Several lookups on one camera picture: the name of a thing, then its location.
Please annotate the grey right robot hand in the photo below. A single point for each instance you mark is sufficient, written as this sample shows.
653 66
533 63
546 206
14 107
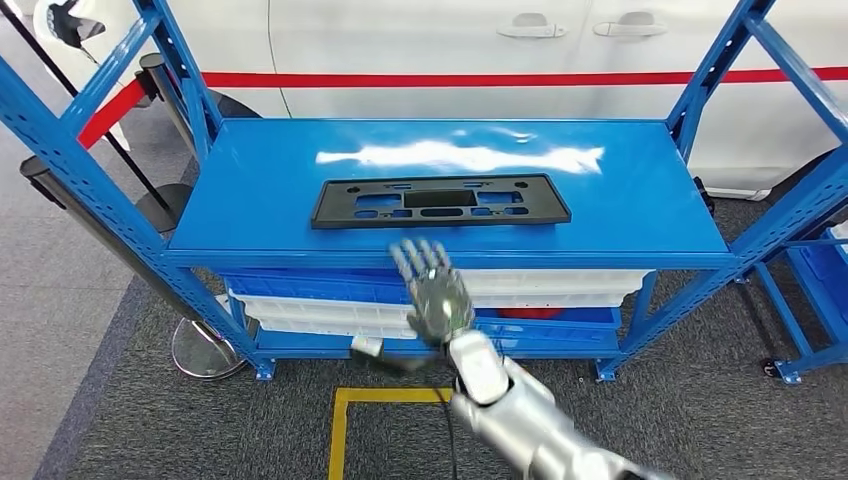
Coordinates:
437 305

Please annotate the black plastic plate bracket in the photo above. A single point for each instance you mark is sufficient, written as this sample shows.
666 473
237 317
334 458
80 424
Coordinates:
331 208

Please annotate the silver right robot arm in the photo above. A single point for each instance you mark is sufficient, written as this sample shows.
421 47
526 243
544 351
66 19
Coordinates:
530 424

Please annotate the red part in crate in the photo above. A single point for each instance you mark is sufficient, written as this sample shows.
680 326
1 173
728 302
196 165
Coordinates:
530 313

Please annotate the blue metal shelf rack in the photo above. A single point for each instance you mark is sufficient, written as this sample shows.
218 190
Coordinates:
265 195

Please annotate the yellow floor tape square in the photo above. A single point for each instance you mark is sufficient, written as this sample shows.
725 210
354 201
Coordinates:
384 395

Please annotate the white plastic crate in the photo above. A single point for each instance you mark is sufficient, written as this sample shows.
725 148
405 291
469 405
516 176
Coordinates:
556 281
318 328
318 311
841 230
543 300

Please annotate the red barrier belt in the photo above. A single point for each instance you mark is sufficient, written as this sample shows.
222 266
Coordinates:
397 79
106 116

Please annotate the grey stanchion with chrome base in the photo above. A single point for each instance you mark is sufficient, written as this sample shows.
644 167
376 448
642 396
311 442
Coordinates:
208 351

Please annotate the white car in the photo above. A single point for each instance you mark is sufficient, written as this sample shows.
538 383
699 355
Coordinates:
424 36

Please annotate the small blue metal rack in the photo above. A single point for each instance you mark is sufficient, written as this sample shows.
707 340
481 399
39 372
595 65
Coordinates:
788 374

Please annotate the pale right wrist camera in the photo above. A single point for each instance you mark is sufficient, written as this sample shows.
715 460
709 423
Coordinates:
368 346

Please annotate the grey belt stanchion post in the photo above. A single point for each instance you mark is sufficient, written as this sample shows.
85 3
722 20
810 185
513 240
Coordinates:
152 66

